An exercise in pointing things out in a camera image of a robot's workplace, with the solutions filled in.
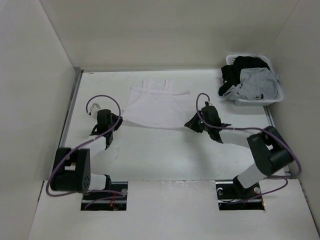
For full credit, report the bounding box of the white tank top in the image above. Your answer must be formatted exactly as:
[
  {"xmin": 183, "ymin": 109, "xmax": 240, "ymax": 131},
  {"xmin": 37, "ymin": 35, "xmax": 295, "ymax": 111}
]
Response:
[{"xmin": 122, "ymin": 79, "xmax": 193, "ymax": 129}]

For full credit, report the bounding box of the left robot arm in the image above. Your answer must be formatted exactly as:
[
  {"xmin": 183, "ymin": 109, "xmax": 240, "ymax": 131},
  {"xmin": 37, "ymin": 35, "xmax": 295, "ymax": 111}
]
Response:
[{"xmin": 48, "ymin": 109, "xmax": 123, "ymax": 200}]

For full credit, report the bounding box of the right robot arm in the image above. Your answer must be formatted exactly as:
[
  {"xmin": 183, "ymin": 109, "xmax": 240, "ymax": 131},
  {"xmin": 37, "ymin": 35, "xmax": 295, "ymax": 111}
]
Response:
[{"xmin": 184, "ymin": 104, "xmax": 297, "ymax": 199}]

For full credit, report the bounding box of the black tank top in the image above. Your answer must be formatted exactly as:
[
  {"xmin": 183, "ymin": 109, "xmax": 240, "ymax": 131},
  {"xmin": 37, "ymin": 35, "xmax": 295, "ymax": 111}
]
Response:
[{"xmin": 218, "ymin": 56, "xmax": 270, "ymax": 97}]

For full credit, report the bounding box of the grey tank top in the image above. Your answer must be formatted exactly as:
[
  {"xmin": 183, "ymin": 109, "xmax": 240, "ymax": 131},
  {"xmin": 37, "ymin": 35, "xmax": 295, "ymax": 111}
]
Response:
[{"xmin": 222, "ymin": 67, "xmax": 278, "ymax": 101}]

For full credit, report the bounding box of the white plastic laundry basket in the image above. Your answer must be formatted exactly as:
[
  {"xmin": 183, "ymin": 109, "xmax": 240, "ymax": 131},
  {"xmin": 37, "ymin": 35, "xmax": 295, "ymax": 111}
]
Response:
[{"xmin": 232, "ymin": 54, "xmax": 284, "ymax": 107}]

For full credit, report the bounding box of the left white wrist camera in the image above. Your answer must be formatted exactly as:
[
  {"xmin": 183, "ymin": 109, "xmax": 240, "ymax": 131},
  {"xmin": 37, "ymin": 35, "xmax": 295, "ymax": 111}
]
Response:
[{"xmin": 89, "ymin": 103, "xmax": 101, "ymax": 118}]

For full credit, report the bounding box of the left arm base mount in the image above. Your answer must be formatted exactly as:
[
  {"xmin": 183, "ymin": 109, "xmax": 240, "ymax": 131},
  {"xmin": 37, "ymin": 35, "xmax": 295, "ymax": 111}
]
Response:
[{"xmin": 80, "ymin": 182, "xmax": 128, "ymax": 212}]

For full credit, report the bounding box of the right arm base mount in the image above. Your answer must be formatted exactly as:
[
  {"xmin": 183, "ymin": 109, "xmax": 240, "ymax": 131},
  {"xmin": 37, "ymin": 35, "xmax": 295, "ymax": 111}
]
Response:
[{"xmin": 215, "ymin": 181, "xmax": 265, "ymax": 211}]

